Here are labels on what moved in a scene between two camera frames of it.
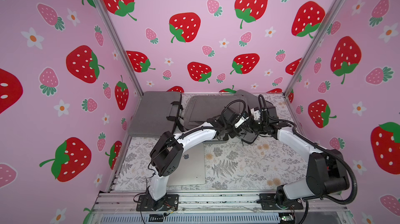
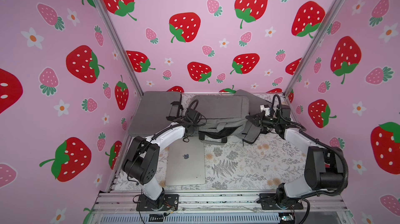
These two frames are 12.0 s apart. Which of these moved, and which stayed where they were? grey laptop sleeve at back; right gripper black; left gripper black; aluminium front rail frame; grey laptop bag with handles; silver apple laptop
Moved: right gripper black; left gripper black
Stayed: grey laptop sleeve at back; silver apple laptop; grey laptop bag with handles; aluminium front rail frame
